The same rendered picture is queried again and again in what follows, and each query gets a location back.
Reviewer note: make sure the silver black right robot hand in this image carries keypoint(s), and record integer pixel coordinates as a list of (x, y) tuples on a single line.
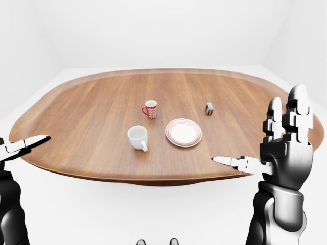
[(288, 153)]

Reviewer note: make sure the small dark rounded shape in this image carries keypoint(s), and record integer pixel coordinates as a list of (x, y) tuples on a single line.
[(141, 242), (174, 242)]

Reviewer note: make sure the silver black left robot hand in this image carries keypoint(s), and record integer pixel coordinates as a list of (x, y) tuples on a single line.
[(15, 147)]

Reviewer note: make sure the white plate with red rings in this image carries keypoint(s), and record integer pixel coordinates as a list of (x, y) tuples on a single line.
[(183, 132)]

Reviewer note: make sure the small striped box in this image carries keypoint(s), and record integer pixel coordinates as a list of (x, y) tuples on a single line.
[(209, 108)]

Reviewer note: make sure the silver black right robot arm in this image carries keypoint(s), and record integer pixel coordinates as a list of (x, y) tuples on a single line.
[(276, 217)]

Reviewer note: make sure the red white patterned mug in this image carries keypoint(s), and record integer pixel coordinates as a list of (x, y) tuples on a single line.
[(150, 109)]

